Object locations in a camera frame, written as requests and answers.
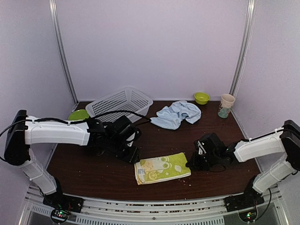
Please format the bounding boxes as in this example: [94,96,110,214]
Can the circuit board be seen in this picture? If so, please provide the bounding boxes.
[239,210,258,223]
[50,209,69,224]

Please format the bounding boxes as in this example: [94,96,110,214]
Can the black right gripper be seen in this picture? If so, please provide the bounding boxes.
[186,151,219,171]

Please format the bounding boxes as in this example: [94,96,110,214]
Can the left circuit board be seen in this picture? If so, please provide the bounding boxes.
[50,209,69,224]

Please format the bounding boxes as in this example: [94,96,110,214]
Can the green plate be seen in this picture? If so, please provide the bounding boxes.
[68,109,90,120]

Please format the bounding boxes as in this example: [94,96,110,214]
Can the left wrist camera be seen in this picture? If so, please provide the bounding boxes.
[111,115,142,147]

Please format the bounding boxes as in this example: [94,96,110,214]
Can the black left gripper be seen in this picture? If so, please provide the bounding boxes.
[106,137,141,165]

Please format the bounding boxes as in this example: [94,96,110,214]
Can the green patterned white towel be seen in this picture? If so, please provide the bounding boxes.
[134,152,191,185]

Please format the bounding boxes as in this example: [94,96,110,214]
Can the floral ceramic cup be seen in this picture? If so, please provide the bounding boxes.
[217,94,235,119]

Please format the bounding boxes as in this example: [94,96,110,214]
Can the right aluminium corner post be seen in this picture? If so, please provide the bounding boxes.
[229,0,256,97]

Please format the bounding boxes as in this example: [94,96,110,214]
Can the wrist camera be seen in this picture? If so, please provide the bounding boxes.
[194,133,226,155]
[111,115,142,147]

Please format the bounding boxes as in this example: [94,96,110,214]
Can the small green bowl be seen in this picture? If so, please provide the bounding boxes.
[194,92,210,105]

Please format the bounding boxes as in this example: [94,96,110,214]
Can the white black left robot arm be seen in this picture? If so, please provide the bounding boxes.
[1,110,141,210]

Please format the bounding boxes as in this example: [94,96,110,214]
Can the white perforated plastic basket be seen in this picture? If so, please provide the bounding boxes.
[85,87,153,123]

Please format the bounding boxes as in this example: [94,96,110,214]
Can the aluminium corner post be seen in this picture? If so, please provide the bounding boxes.
[229,0,256,97]
[49,0,79,105]

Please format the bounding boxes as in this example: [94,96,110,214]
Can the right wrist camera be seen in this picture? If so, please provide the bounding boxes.
[194,133,226,155]

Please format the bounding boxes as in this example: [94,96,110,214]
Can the right circuit board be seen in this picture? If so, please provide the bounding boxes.
[239,210,258,223]

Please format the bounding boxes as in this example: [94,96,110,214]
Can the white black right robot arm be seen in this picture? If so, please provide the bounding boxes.
[186,120,300,211]

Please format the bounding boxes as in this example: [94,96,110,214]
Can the light blue towel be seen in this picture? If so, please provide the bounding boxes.
[150,100,202,130]

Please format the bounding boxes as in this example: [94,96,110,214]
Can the left aluminium corner post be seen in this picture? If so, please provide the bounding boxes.
[49,0,79,105]

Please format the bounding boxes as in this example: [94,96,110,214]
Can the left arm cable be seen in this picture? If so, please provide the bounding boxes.
[0,110,152,162]

